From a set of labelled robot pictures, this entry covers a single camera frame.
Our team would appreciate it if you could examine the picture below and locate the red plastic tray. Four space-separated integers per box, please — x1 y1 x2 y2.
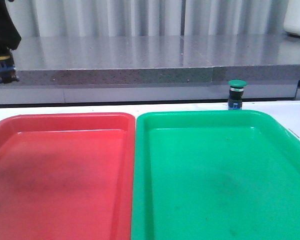
0 113 135 240

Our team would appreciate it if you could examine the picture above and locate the green mushroom push button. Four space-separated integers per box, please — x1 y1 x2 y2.
227 79 247 110

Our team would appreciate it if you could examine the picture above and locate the grey stone platform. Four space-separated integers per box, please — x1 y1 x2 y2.
12 34 300 86

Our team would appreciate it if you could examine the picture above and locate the red mushroom push button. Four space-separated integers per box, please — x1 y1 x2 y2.
0 52 19 84

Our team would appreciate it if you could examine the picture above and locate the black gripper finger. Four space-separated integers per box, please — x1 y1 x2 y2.
0 0 22 54

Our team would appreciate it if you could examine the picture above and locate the green plastic tray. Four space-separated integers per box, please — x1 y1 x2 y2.
131 110 300 240

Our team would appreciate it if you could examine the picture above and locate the white container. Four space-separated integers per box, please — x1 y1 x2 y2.
283 0 300 37

